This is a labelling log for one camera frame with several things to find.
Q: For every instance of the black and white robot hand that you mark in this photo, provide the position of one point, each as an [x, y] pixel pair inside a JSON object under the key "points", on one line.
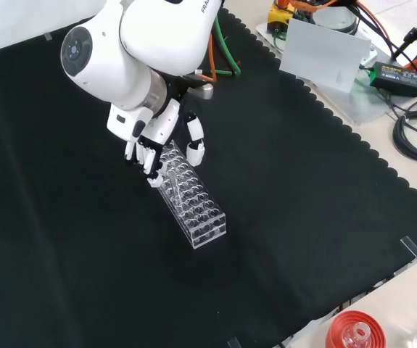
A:
{"points": [[164, 127]]}

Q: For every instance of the clear glass test tube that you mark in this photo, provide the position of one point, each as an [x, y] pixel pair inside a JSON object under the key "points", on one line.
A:
{"points": [[174, 188]]}

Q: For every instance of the clear acrylic test tube rack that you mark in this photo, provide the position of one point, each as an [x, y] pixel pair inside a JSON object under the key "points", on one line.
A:
{"points": [[197, 214]]}

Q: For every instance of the black bench cloth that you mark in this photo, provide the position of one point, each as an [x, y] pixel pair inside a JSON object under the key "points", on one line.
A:
{"points": [[85, 235]]}

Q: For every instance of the clear acrylic cloth clip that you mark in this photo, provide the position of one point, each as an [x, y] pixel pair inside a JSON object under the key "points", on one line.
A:
{"points": [[411, 248], [235, 342], [48, 36]]}

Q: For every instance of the yellow stop button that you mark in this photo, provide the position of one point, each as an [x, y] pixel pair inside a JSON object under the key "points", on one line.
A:
{"points": [[278, 16]]}

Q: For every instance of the pale board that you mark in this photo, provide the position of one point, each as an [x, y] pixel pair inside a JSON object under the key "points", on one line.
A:
{"points": [[324, 54]]}

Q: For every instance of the black power adapter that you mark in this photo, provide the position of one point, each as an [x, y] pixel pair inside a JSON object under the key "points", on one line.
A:
{"points": [[398, 78]]}

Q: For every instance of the red ribbed round lid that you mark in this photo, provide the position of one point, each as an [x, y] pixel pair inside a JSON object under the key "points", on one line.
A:
{"points": [[338, 326]]}

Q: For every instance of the black tripod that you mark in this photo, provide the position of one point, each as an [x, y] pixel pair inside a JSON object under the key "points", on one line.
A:
{"points": [[416, 30]]}

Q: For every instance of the small clear glass piece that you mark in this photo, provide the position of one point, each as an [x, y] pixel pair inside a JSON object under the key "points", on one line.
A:
{"points": [[357, 335]]}

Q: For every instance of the metal base plate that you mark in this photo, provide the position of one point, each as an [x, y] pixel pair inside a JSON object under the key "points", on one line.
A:
{"points": [[360, 105]]}

